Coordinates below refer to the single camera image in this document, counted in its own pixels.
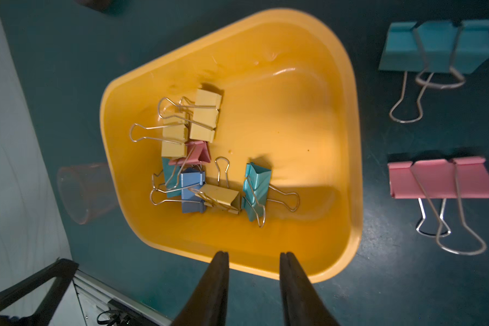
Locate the yellow binder clip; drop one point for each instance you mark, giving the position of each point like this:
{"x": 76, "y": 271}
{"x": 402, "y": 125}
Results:
{"x": 173, "y": 138}
{"x": 223, "y": 198}
{"x": 200, "y": 116}

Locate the small brown glass cup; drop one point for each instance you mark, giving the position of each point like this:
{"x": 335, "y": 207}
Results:
{"x": 87, "y": 191}

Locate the pink binder clip in box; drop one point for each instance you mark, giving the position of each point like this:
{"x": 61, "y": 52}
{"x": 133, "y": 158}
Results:
{"x": 197, "y": 154}

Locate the blue binder clip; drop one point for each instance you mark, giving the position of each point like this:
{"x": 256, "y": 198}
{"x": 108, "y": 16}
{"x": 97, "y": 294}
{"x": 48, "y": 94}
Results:
{"x": 180, "y": 187}

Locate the yellow plastic storage box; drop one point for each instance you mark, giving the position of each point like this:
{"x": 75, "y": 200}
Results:
{"x": 289, "y": 103}

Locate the teal binder clip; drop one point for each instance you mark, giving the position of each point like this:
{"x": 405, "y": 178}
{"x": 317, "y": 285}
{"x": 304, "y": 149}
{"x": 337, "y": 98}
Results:
{"x": 441, "y": 53}
{"x": 171, "y": 184}
{"x": 256, "y": 186}

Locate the teal binder clip in box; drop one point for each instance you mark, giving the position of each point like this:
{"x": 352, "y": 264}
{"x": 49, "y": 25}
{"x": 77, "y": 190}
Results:
{"x": 171, "y": 184}

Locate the pink binder clip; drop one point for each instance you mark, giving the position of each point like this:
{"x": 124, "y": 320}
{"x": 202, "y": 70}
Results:
{"x": 197, "y": 154}
{"x": 434, "y": 182}

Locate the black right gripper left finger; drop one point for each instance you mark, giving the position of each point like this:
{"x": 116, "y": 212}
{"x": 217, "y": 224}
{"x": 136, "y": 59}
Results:
{"x": 208, "y": 303}

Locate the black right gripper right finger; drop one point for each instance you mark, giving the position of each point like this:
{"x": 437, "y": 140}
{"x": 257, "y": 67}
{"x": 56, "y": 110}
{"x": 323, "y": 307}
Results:
{"x": 301, "y": 303}

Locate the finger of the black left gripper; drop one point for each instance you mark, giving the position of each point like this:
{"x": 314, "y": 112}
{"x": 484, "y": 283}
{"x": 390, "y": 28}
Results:
{"x": 61, "y": 272}

